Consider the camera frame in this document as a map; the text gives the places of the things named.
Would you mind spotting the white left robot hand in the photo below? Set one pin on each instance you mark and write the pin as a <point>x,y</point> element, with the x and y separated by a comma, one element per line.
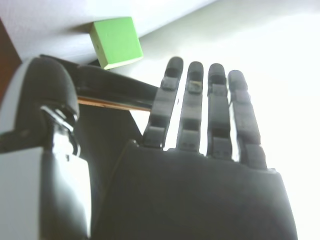
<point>195,195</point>

